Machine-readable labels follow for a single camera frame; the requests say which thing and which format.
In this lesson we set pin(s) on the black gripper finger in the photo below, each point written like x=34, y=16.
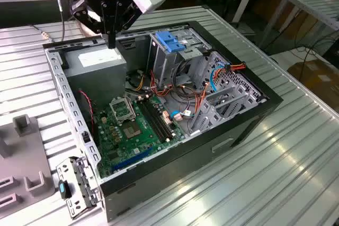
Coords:
x=84, y=15
x=129, y=17

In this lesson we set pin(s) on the grey metal disk bay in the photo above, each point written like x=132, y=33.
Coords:
x=225, y=88

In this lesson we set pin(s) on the blue plastic drive latch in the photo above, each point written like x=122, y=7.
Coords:
x=167, y=40

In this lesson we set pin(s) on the grey optical drive cage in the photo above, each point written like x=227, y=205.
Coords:
x=161, y=62

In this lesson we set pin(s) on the grey power supply unit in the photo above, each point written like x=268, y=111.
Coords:
x=98, y=83

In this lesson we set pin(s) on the black RAM slot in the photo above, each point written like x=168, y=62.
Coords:
x=159, y=120
x=151, y=120

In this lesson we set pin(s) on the CPU socket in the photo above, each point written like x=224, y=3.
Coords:
x=131, y=130

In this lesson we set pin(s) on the green motherboard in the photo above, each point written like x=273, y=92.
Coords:
x=127, y=148

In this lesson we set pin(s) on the blue expansion slot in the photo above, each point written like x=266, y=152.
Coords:
x=132, y=159

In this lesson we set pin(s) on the grey parts rack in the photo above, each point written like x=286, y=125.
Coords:
x=23, y=157

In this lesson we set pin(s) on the black open PC case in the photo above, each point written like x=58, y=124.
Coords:
x=172, y=167

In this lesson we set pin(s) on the metal slat rack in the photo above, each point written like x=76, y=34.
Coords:
x=312, y=5

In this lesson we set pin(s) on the flat brown cardboard box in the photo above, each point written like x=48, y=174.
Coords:
x=317, y=85

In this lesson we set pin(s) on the metal card retention bracket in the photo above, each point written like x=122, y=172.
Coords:
x=67, y=169

